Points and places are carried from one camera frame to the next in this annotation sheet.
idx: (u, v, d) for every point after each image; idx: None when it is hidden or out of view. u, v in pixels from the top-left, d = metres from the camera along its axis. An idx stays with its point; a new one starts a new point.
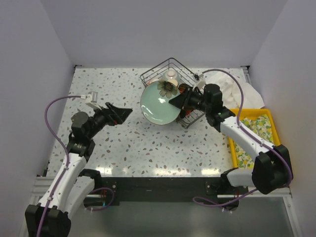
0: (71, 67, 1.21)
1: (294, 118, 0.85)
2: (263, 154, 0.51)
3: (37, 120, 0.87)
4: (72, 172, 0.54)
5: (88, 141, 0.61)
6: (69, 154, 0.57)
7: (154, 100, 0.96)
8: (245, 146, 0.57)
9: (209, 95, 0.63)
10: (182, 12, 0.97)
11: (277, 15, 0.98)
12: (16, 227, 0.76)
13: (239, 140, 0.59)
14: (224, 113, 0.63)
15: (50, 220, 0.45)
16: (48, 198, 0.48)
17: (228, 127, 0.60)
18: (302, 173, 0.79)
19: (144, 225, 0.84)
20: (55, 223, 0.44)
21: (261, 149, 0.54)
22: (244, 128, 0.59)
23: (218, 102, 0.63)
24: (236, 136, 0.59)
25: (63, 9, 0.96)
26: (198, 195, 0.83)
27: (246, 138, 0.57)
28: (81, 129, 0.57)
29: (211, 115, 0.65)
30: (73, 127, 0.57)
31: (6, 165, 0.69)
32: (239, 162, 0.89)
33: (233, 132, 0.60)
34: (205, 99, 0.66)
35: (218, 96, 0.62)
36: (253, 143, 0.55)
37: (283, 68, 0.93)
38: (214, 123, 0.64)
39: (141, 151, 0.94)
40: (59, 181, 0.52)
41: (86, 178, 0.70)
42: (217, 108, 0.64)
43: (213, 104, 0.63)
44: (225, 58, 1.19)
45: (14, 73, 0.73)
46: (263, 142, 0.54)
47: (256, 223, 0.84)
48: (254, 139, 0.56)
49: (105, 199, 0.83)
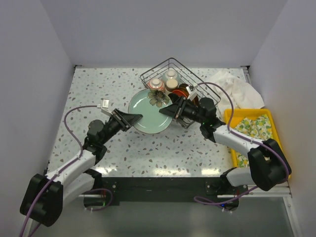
0: (71, 67, 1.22)
1: (293, 117, 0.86)
2: (255, 149, 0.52)
3: (37, 120, 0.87)
4: (83, 162, 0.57)
5: (100, 146, 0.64)
6: (84, 150, 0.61)
7: (143, 108, 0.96)
8: (239, 148, 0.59)
9: (204, 110, 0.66)
10: (182, 12, 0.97)
11: (277, 15, 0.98)
12: (17, 227, 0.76)
13: (232, 143, 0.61)
14: (217, 125, 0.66)
15: (48, 194, 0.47)
16: (56, 173, 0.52)
17: (220, 133, 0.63)
18: (302, 173, 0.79)
19: (144, 225, 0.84)
20: (51, 198, 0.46)
21: (252, 145, 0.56)
22: (234, 131, 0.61)
23: (213, 115, 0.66)
24: (229, 141, 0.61)
25: (63, 9, 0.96)
26: (199, 195, 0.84)
27: (237, 138, 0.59)
28: (95, 136, 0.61)
29: (205, 127, 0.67)
30: (89, 133, 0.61)
31: (6, 164, 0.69)
32: (239, 162, 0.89)
33: (224, 137, 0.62)
34: (200, 111, 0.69)
35: (213, 111, 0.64)
36: (244, 142, 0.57)
37: (283, 68, 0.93)
38: (208, 135, 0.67)
39: (141, 151, 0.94)
40: (69, 165, 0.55)
41: (89, 178, 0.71)
42: (210, 120, 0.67)
43: (207, 118, 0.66)
44: (225, 58, 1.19)
45: (14, 73, 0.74)
46: (253, 139, 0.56)
47: (257, 223, 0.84)
48: (243, 138, 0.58)
49: (105, 199, 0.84)
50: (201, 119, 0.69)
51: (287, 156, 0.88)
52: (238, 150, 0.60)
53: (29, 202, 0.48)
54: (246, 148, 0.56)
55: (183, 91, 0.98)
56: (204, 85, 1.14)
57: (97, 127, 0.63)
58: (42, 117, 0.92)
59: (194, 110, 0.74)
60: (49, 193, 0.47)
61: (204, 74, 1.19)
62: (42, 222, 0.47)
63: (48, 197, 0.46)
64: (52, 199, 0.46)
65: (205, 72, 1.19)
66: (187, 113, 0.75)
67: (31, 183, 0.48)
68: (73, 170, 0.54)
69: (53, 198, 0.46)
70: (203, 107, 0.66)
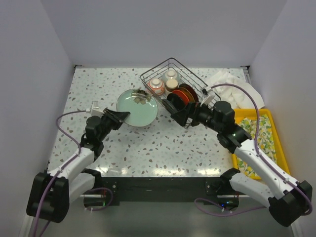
0: (71, 67, 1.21)
1: (294, 118, 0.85)
2: (287, 193, 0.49)
3: (37, 120, 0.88)
4: (83, 158, 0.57)
5: (98, 143, 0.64)
6: (82, 147, 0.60)
7: (130, 105, 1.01)
8: (264, 177, 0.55)
9: (219, 115, 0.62)
10: (182, 12, 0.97)
11: (277, 15, 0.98)
12: (17, 227, 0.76)
13: (256, 169, 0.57)
14: (238, 133, 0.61)
15: (56, 188, 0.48)
16: (59, 170, 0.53)
17: (246, 154, 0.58)
18: (302, 173, 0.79)
19: (143, 226, 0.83)
20: (59, 193, 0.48)
21: (286, 186, 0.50)
22: (264, 157, 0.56)
23: (231, 121, 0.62)
24: (257, 168, 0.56)
25: (63, 9, 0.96)
26: (199, 196, 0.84)
27: (267, 170, 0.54)
28: (94, 130, 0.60)
29: (223, 134, 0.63)
30: (87, 128, 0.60)
31: (7, 164, 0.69)
32: (239, 162, 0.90)
33: (251, 160, 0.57)
34: (215, 117, 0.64)
35: (231, 115, 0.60)
36: (275, 178, 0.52)
37: (282, 69, 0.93)
38: (227, 144, 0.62)
39: (141, 151, 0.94)
40: (70, 161, 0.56)
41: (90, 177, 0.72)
42: (229, 128, 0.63)
43: (224, 123, 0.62)
44: (225, 58, 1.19)
45: (14, 73, 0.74)
46: (287, 179, 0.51)
47: (257, 223, 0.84)
48: (274, 172, 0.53)
49: (106, 199, 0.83)
50: (215, 126, 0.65)
51: (287, 156, 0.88)
52: (261, 177, 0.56)
53: (35, 202, 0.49)
54: (277, 186, 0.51)
55: (183, 91, 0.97)
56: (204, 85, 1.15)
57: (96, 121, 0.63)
58: (42, 117, 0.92)
59: (209, 115, 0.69)
60: (56, 188, 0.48)
61: (204, 74, 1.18)
62: (52, 219, 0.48)
63: (55, 192, 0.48)
64: (59, 194, 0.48)
65: (205, 72, 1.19)
66: (203, 118, 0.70)
67: (35, 183, 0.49)
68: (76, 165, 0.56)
69: (60, 192, 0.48)
70: (218, 111, 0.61)
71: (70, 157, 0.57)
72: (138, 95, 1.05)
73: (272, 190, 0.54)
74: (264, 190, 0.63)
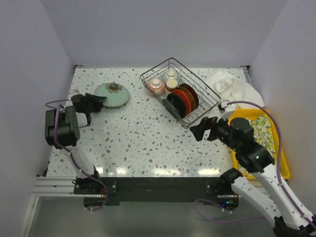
0: (71, 67, 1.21)
1: (294, 118, 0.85)
2: (303, 229, 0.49)
3: (37, 119, 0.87)
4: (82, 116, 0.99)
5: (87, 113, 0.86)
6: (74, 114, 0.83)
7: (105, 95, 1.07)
8: (280, 206, 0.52)
9: (237, 132, 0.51)
10: (182, 12, 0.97)
11: (277, 14, 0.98)
12: (17, 227, 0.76)
13: (273, 196, 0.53)
14: (261, 153, 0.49)
15: (67, 113, 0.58)
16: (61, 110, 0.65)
17: (267, 181, 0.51)
18: (302, 174, 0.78)
19: (143, 225, 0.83)
20: (71, 115, 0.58)
21: (301, 220, 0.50)
22: (285, 188, 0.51)
23: (251, 139, 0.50)
24: (274, 195, 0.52)
25: (63, 9, 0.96)
26: (199, 197, 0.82)
27: (287, 203, 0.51)
28: (79, 101, 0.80)
29: (242, 153, 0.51)
30: (74, 101, 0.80)
31: (6, 164, 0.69)
32: None
33: (271, 188, 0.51)
34: (232, 134, 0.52)
35: (250, 133, 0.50)
36: (293, 212, 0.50)
37: (282, 69, 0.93)
38: (248, 164, 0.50)
39: (141, 151, 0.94)
40: None
41: (90, 164, 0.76)
42: (251, 146, 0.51)
43: (244, 141, 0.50)
44: (226, 58, 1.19)
45: (15, 73, 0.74)
46: (305, 215, 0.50)
47: (258, 224, 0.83)
48: (293, 205, 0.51)
49: (105, 198, 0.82)
50: (231, 143, 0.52)
51: (287, 156, 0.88)
52: (275, 202, 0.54)
53: (51, 129, 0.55)
54: (293, 219, 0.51)
55: (184, 91, 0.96)
56: (204, 85, 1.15)
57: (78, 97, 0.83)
58: (42, 118, 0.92)
59: (227, 131, 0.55)
60: (67, 113, 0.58)
61: (204, 74, 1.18)
62: (71, 139, 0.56)
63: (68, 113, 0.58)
64: (72, 116, 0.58)
65: (205, 72, 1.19)
66: (220, 135, 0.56)
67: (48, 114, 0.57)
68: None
69: (72, 114, 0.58)
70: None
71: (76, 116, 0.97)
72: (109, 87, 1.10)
73: (281, 214, 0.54)
74: (270, 206, 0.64)
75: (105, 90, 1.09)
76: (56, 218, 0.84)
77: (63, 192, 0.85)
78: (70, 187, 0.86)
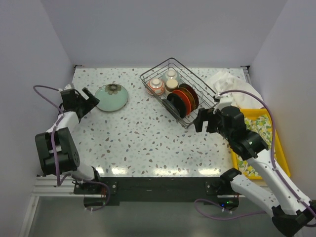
0: (71, 67, 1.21)
1: (294, 119, 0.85)
2: (300, 214, 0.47)
3: (37, 119, 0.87)
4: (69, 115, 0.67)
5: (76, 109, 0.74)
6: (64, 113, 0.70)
7: (106, 97, 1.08)
8: (276, 192, 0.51)
9: (227, 119, 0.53)
10: (182, 12, 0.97)
11: (277, 15, 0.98)
12: (17, 227, 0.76)
13: (268, 181, 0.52)
14: (254, 139, 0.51)
15: (60, 138, 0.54)
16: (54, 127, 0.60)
17: (261, 167, 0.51)
18: (302, 174, 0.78)
19: (143, 225, 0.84)
20: (66, 139, 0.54)
21: (298, 205, 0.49)
22: (280, 172, 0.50)
23: (241, 125, 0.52)
24: (269, 180, 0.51)
25: (63, 9, 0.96)
26: (199, 197, 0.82)
27: (283, 188, 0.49)
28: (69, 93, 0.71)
29: (235, 140, 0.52)
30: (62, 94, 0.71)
31: (6, 164, 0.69)
32: (239, 162, 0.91)
33: (265, 173, 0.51)
34: (223, 122, 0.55)
35: (240, 118, 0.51)
36: (290, 197, 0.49)
37: (282, 69, 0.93)
38: (241, 151, 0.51)
39: (141, 151, 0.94)
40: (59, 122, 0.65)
41: (90, 169, 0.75)
42: (243, 134, 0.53)
43: (235, 128, 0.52)
44: (226, 58, 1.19)
45: (15, 73, 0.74)
46: (302, 199, 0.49)
47: (258, 223, 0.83)
48: (289, 190, 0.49)
49: (105, 198, 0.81)
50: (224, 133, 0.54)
51: (287, 156, 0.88)
52: (271, 189, 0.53)
53: (48, 159, 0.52)
54: (290, 204, 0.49)
55: (184, 91, 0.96)
56: (204, 85, 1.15)
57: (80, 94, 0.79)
58: (42, 118, 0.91)
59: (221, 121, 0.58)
60: (60, 137, 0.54)
61: (205, 74, 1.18)
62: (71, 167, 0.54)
63: (61, 140, 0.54)
64: (66, 141, 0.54)
65: (205, 73, 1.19)
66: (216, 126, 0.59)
67: (39, 141, 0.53)
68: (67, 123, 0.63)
69: (67, 139, 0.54)
70: (225, 115, 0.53)
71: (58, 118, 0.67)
72: (109, 89, 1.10)
73: (279, 201, 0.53)
74: (268, 197, 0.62)
75: (105, 92, 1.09)
76: (56, 218, 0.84)
77: (63, 192, 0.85)
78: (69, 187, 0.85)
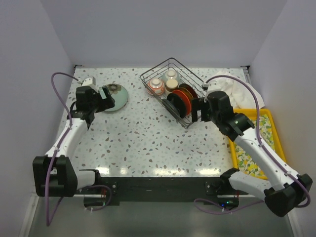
0: (71, 67, 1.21)
1: (295, 119, 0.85)
2: (288, 186, 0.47)
3: (37, 119, 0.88)
4: (76, 130, 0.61)
5: (88, 111, 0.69)
6: (72, 119, 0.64)
7: None
8: (265, 168, 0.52)
9: (214, 102, 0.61)
10: (182, 12, 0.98)
11: (277, 15, 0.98)
12: (17, 227, 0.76)
13: (256, 158, 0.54)
14: (240, 120, 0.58)
15: (58, 169, 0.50)
16: (55, 149, 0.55)
17: (248, 143, 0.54)
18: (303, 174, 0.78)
19: (143, 225, 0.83)
20: (62, 171, 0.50)
21: (286, 179, 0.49)
22: (266, 148, 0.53)
23: (227, 107, 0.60)
24: (256, 156, 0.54)
25: (63, 9, 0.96)
26: (199, 197, 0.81)
27: (269, 162, 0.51)
28: (84, 94, 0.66)
29: (223, 121, 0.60)
30: (78, 93, 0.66)
31: (7, 164, 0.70)
32: (239, 162, 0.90)
33: (252, 150, 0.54)
34: (211, 106, 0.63)
35: (225, 99, 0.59)
36: (276, 171, 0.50)
37: (282, 69, 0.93)
38: (228, 130, 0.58)
39: (141, 151, 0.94)
40: (64, 136, 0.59)
41: (90, 175, 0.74)
42: (229, 115, 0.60)
43: (221, 109, 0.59)
44: (225, 58, 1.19)
45: (15, 73, 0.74)
46: (289, 173, 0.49)
47: (258, 223, 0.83)
48: (276, 165, 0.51)
49: (105, 198, 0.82)
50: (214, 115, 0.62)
51: (287, 156, 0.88)
52: (260, 168, 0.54)
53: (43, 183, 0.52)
54: (277, 178, 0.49)
55: (184, 92, 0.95)
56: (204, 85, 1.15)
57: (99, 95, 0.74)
58: (42, 117, 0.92)
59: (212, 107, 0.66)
60: (58, 167, 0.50)
61: (204, 74, 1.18)
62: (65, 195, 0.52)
63: (58, 172, 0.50)
64: (63, 173, 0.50)
65: (205, 73, 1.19)
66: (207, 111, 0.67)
67: (37, 166, 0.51)
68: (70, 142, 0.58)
69: (64, 171, 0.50)
70: (213, 98, 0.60)
71: (64, 130, 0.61)
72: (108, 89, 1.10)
73: (269, 180, 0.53)
74: (263, 184, 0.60)
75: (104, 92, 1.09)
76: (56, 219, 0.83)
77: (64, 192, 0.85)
78: None
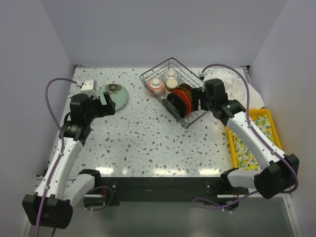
0: (71, 67, 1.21)
1: (295, 119, 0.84)
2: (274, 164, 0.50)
3: (37, 119, 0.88)
4: (68, 156, 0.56)
5: (84, 125, 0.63)
6: (64, 140, 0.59)
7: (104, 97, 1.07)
8: (253, 149, 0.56)
9: (210, 88, 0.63)
10: (182, 12, 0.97)
11: (277, 15, 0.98)
12: (17, 227, 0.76)
13: (246, 140, 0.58)
14: (232, 105, 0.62)
15: (49, 209, 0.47)
16: (45, 187, 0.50)
17: (238, 125, 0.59)
18: (303, 174, 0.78)
19: (144, 225, 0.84)
20: (54, 211, 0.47)
21: (272, 157, 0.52)
22: (255, 129, 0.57)
23: (221, 93, 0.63)
24: (246, 138, 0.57)
25: (63, 9, 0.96)
26: (198, 197, 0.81)
27: (256, 141, 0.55)
28: (79, 106, 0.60)
29: (217, 106, 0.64)
30: (71, 104, 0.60)
31: (7, 164, 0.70)
32: (239, 162, 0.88)
33: (242, 131, 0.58)
34: (206, 91, 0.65)
35: (220, 86, 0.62)
36: (263, 149, 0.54)
37: (282, 69, 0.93)
38: (221, 114, 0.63)
39: (141, 151, 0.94)
40: (56, 167, 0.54)
41: (89, 181, 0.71)
42: (222, 101, 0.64)
43: (216, 96, 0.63)
44: (225, 58, 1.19)
45: (14, 73, 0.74)
46: (274, 151, 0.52)
47: (258, 223, 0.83)
48: (263, 144, 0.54)
49: (105, 199, 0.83)
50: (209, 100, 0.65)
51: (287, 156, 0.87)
52: (250, 148, 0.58)
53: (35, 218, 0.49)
54: (263, 156, 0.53)
55: (184, 92, 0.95)
56: None
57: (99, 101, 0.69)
58: (42, 117, 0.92)
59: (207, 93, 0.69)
60: (49, 207, 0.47)
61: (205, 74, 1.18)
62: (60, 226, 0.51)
63: (49, 212, 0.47)
64: (55, 213, 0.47)
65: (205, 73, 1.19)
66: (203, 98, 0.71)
67: (27, 205, 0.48)
68: (62, 174, 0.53)
69: (56, 211, 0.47)
70: (208, 83, 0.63)
71: (55, 158, 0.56)
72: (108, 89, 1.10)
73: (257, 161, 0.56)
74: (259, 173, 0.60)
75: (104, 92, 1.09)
76: None
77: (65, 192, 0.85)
78: None
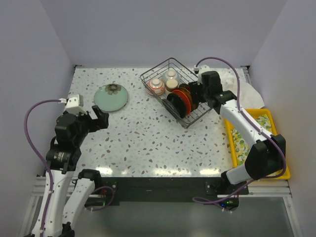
0: (71, 67, 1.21)
1: (295, 118, 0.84)
2: (260, 142, 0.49)
3: (37, 119, 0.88)
4: (59, 192, 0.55)
5: (73, 149, 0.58)
6: (54, 173, 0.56)
7: (105, 97, 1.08)
8: (243, 131, 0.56)
9: (205, 79, 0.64)
10: (182, 12, 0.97)
11: (277, 15, 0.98)
12: (17, 227, 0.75)
13: (236, 124, 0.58)
14: (226, 96, 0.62)
15: None
16: (41, 230, 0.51)
17: (228, 110, 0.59)
18: (303, 174, 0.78)
19: (144, 225, 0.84)
20: None
21: (259, 137, 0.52)
22: (244, 113, 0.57)
23: (216, 84, 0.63)
24: (235, 121, 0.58)
25: (63, 9, 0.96)
26: (198, 195, 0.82)
27: (245, 124, 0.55)
28: (66, 131, 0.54)
29: (212, 95, 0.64)
30: (57, 128, 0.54)
31: (6, 164, 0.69)
32: (239, 162, 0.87)
33: (232, 116, 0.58)
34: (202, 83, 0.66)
35: (215, 76, 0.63)
36: (251, 131, 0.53)
37: (282, 69, 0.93)
38: (214, 103, 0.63)
39: (141, 151, 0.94)
40: (48, 205, 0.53)
41: (89, 189, 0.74)
42: (217, 91, 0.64)
43: (211, 86, 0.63)
44: (225, 58, 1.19)
45: (14, 72, 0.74)
46: (261, 131, 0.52)
47: (258, 223, 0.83)
48: (252, 126, 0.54)
49: (105, 199, 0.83)
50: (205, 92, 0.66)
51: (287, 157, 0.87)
52: (240, 133, 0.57)
53: None
54: (251, 137, 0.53)
55: (184, 92, 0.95)
56: None
57: (88, 116, 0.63)
58: (42, 117, 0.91)
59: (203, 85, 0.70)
60: None
61: None
62: None
63: None
64: None
65: None
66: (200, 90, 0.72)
67: None
68: (56, 212, 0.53)
69: None
70: (204, 74, 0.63)
71: (46, 194, 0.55)
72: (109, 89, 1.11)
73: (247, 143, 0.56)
74: None
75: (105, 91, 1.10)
76: None
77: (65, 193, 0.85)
78: (70, 187, 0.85)
